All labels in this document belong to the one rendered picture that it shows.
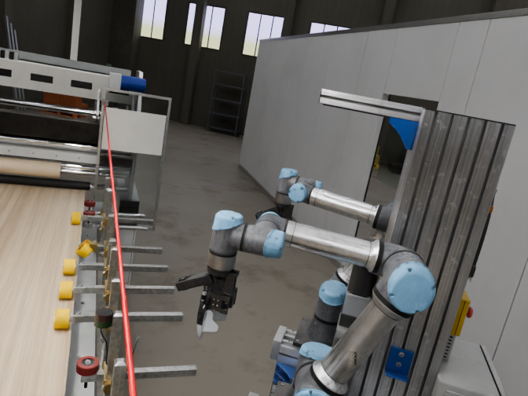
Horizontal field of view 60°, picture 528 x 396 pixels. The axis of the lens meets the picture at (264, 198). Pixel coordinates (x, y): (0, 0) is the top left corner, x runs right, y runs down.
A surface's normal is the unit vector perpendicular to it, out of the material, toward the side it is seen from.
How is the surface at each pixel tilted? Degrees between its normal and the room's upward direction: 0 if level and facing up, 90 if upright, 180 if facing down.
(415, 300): 83
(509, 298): 90
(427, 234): 90
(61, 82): 90
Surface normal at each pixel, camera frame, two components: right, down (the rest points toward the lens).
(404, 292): -0.05, 0.11
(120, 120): 0.32, 0.30
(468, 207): -0.24, 0.20
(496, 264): -0.95, -0.10
